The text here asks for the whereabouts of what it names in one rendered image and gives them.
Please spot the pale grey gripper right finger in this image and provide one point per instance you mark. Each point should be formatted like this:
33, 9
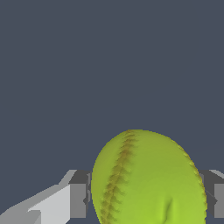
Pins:
217, 192

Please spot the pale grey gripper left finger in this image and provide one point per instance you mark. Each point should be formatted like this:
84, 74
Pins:
55, 198

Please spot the yellow-green stitched softball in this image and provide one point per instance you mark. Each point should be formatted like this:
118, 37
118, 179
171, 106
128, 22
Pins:
151, 180

